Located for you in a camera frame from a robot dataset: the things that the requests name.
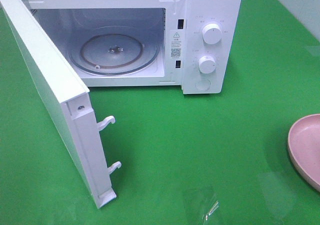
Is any round white door button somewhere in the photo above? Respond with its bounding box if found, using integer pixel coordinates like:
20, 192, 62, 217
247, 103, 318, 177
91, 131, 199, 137
195, 79, 211, 91

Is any white microwave knob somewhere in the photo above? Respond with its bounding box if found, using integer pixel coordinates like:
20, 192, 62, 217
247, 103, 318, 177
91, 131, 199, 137
198, 55, 217, 74
201, 22, 223, 45

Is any white microwave door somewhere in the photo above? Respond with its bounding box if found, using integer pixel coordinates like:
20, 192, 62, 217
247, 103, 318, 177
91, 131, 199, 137
0, 0, 121, 208

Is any pink round plate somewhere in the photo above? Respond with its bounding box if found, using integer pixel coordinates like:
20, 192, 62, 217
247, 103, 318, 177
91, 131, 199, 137
287, 113, 320, 191

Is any white warning sticker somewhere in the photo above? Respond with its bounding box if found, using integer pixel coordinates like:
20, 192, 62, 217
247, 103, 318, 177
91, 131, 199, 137
169, 29, 185, 60

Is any white microwave oven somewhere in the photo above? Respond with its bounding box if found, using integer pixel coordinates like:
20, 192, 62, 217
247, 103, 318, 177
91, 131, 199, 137
0, 0, 241, 94

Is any glass microwave turntable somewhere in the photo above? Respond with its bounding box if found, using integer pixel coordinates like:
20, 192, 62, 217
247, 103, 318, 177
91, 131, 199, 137
69, 26, 163, 76

